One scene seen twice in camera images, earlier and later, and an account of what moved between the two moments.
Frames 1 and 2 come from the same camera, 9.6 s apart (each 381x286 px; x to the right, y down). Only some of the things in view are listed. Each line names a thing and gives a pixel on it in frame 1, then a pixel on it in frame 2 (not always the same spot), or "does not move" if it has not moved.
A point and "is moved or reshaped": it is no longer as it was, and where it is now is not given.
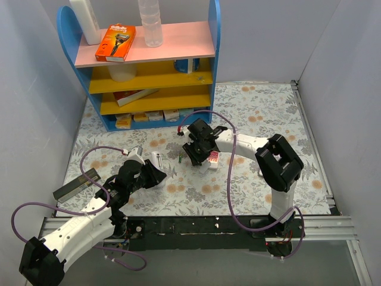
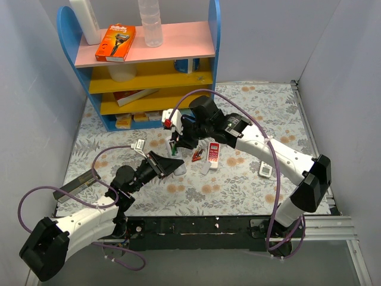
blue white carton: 187,65 does not move
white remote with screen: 157,160 is moved or reshaped
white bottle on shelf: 85,13 does not move
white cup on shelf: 122,72 does not move
